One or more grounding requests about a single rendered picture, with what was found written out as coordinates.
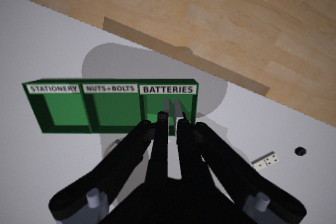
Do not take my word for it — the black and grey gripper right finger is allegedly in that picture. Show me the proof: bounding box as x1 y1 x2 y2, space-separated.
173 99 307 224

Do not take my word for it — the white domino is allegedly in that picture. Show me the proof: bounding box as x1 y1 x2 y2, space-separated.
251 151 279 171

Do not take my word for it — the green three-compartment bin rack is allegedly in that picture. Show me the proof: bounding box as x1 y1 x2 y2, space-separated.
21 79 199 136

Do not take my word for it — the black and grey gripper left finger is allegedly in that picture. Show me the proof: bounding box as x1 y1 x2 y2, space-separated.
48 99 169 224

